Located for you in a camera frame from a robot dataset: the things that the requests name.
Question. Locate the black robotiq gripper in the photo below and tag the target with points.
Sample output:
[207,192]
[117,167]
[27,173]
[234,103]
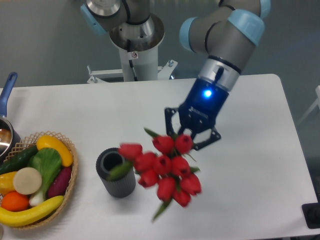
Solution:
[198,113]

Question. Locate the red tulip bouquet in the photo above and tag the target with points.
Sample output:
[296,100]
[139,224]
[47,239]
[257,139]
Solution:
[167,169]

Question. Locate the dark grey ribbed vase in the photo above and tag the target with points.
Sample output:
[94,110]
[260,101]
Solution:
[116,173]

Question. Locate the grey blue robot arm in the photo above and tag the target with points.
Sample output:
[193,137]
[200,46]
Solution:
[228,37]

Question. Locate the black device table edge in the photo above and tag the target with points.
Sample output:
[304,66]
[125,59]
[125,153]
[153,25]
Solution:
[311,212]

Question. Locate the yellow squash top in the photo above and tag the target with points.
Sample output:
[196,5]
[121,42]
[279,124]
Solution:
[47,141]

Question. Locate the green bok choy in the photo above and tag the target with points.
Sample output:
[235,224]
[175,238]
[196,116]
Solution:
[48,163]

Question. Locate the woven wicker basket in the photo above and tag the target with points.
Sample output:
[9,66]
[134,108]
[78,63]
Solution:
[30,141]

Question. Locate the beige round disc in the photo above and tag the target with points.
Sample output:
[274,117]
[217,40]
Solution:
[27,181]

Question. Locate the green cucumber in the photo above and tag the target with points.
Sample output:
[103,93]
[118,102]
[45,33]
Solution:
[18,161]

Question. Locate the orange fruit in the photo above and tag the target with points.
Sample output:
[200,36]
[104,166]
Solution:
[15,202]

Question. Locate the yellow bell pepper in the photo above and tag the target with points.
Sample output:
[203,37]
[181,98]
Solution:
[6,183]

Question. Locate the yellow banana squash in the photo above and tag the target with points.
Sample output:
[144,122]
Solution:
[30,216]

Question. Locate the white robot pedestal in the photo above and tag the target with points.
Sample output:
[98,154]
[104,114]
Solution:
[138,51]

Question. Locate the white frame right edge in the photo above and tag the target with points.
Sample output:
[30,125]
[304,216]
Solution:
[312,110]

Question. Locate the blue handled saucepan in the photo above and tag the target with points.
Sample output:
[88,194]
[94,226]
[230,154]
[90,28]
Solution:
[8,136]

